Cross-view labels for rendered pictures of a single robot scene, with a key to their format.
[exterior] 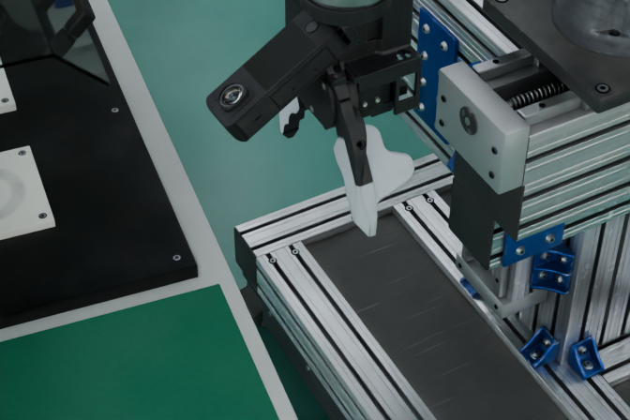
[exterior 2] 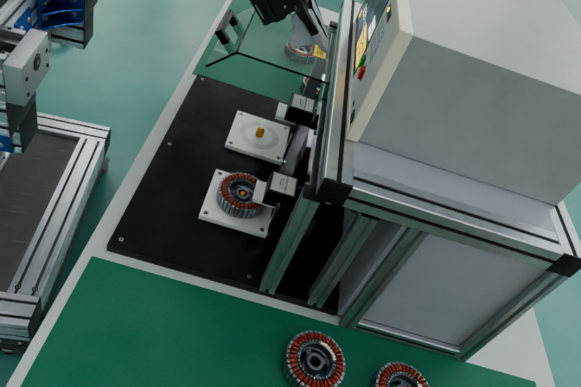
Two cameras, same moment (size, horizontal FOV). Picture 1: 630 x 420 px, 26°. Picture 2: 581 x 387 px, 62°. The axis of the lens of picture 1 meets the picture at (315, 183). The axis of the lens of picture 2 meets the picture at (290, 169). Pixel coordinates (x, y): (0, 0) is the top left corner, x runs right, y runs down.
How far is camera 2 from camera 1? 2.34 m
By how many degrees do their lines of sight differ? 95
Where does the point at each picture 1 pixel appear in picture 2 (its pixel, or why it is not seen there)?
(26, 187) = (239, 127)
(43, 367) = (268, 87)
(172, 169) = (166, 116)
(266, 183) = not seen: outside the picture
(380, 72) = not seen: outside the picture
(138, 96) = (144, 157)
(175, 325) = (218, 72)
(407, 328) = (17, 221)
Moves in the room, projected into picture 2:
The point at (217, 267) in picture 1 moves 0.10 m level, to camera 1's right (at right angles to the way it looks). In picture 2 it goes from (187, 78) to (159, 61)
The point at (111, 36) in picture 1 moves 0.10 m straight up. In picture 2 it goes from (119, 202) to (122, 170)
